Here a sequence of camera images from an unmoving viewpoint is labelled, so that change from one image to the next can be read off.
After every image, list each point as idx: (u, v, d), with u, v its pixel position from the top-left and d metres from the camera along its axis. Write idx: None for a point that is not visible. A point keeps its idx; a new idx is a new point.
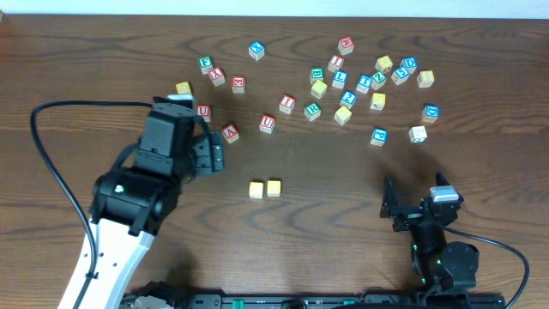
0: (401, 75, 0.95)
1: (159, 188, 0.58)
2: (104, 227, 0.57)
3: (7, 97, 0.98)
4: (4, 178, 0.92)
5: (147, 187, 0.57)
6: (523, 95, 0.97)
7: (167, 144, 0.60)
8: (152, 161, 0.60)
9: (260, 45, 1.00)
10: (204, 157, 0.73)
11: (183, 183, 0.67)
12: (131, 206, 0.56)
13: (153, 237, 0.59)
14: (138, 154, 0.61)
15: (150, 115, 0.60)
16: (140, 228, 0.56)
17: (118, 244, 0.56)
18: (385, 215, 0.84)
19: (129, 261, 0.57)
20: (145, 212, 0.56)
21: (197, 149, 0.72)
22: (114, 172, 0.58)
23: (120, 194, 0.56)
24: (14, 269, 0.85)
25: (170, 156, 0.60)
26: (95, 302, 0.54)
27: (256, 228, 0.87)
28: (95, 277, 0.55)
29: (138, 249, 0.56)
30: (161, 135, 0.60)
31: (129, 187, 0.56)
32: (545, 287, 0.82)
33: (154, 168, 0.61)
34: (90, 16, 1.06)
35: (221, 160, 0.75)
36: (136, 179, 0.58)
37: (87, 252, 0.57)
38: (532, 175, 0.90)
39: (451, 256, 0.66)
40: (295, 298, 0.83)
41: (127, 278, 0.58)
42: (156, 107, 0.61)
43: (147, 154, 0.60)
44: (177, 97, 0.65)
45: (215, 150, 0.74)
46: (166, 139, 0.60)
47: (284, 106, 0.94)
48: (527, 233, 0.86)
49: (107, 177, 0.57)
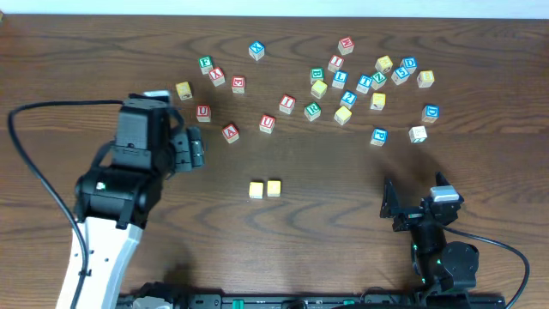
0: (401, 75, 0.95)
1: (141, 180, 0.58)
2: (91, 224, 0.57)
3: (6, 97, 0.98)
4: (5, 179, 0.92)
5: (129, 180, 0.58)
6: (523, 95, 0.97)
7: (143, 136, 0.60)
8: (130, 156, 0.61)
9: (260, 45, 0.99)
10: (184, 152, 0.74)
11: (164, 177, 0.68)
12: (116, 201, 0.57)
13: (141, 230, 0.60)
14: (115, 152, 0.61)
15: (121, 111, 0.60)
16: (127, 221, 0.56)
17: (108, 239, 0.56)
18: (385, 215, 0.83)
19: (121, 255, 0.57)
20: (129, 204, 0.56)
21: (177, 145, 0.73)
22: (93, 171, 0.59)
23: (102, 191, 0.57)
24: (14, 269, 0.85)
25: (147, 148, 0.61)
26: (93, 299, 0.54)
27: (256, 228, 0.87)
28: (89, 275, 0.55)
29: (127, 242, 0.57)
30: (135, 128, 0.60)
31: (111, 184, 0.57)
32: (544, 287, 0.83)
33: (134, 163, 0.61)
34: (90, 16, 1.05)
35: (200, 154, 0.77)
36: (117, 174, 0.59)
37: (76, 251, 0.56)
38: (531, 175, 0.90)
39: (451, 256, 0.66)
40: (295, 298, 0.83)
41: (121, 272, 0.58)
42: (126, 104, 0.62)
43: (124, 149, 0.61)
44: (153, 93, 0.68)
45: (194, 145, 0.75)
46: (141, 131, 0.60)
47: (285, 106, 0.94)
48: (527, 233, 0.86)
49: (87, 176, 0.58)
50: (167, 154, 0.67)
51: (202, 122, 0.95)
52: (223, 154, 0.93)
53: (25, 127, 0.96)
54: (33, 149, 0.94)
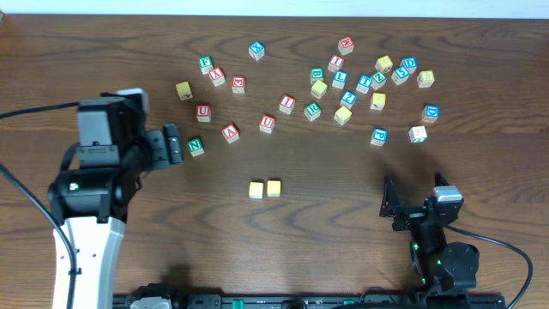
0: (401, 75, 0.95)
1: (113, 174, 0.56)
2: (73, 223, 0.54)
3: (6, 97, 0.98)
4: (4, 179, 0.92)
5: (102, 176, 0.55)
6: (523, 95, 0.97)
7: (105, 133, 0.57)
8: (98, 155, 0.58)
9: (260, 45, 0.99)
10: (160, 149, 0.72)
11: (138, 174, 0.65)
12: (92, 198, 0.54)
13: (123, 223, 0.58)
14: (81, 154, 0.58)
15: (77, 111, 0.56)
16: (108, 215, 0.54)
17: (92, 235, 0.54)
18: (386, 215, 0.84)
19: (108, 248, 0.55)
20: (107, 198, 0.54)
21: (152, 142, 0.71)
22: (63, 175, 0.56)
23: (75, 191, 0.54)
24: (14, 270, 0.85)
25: (114, 143, 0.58)
26: (88, 297, 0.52)
27: (256, 228, 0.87)
28: (80, 273, 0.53)
29: (111, 235, 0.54)
30: (95, 125, 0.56)
31: (83, 183, 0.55)
32: (544, 287, 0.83)
33: (104, 161, 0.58)
34: (89, 15, 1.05)
35: (178, 151, 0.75)
36: (89, 173, 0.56)
37: (62, 254, 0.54)
38: (531, 175, 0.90)
39: (452, 257, 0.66)
40: (295, 298, 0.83)
41: (112, 266, 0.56)
42: (81, 102, 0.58)
43: (90, 149, 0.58)
44: (126, 92, 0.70)
45: (171, 142, 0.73)
46: (103, 128, 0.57)
47: (285, 106, 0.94)
48: (527, 233, 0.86)
49: (56, 180, 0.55)
50: (136, 149, 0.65)
51: (202, 122, 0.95)
52: (223, 154, 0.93)
53: (24, 127, 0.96)
54: (33, 150, 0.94)
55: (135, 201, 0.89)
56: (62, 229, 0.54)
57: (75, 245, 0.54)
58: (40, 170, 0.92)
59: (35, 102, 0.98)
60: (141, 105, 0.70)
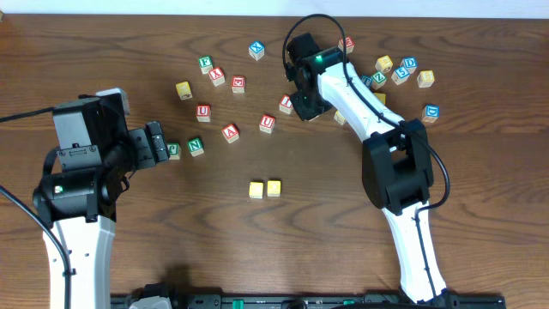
0: (401, 75, 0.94)
1: (96, 173, 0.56)
2: (63, 226, 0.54)
3: (7, 96, 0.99)
4: (5, 179, 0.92)
5: (86, 174, 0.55)
6: (523, 94, 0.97)
7: (85, 133, 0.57)
8: (80, 157, 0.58)
9: (260, 45, 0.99)
10: (144, 148, 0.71)
11: (123, 172, 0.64)
12: (78, 197, 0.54)
13: (114, 222, 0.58)
14: (63, 156, 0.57)
15: (53, 114, 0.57)
16: (95, 215, 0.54)
17: (82, 235, 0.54)
18: (298, 114, 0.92)
19: (99, 247, 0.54)
20: (92, 197, 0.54)
21: (135, 141, 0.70)
22: (46, 178, 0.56)
23: (61, 194, 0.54)
24: (14, 270, 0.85)
25: (93, 144, 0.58)
26: (84, 296, 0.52)
27: (256, 228, 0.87)
28: (74, 273, 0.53)
29: (102, 233, 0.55)
30: (72, 127, 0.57)
31: (68, 184, 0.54)
32: (544, 287, 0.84)
33: (85, 162, 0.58)
34: (88, 15, 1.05)
35: (164, 149, 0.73)
36: (73, 174, 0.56)
37: (54, 257, 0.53)
38: (532, 174, 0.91)
39: (306, 37, 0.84)
40: (295, 298, 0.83)
41: (106, 264, 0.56)
42: (57, 106, 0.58)
43: (71, 152, 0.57)
44: (107, 92, 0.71)
45: (156, 141, 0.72)
46: (81, 129, 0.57)
47: (284, 106, 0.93)
48: (527, 233, 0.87)
49: (41, 184, 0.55)
50: (119, 149, 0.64)
51: (202, 122, 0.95)
52: (223, 154, 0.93)
53: (23, 127, 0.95)
54: (33, 149, 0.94)
55: (135, 201, 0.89)
56: (51, 232, 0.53)
57: (67, 245, 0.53)
58: (40, 170, 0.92)
59: (36, 102, 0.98)
60: (121, 105, 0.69)
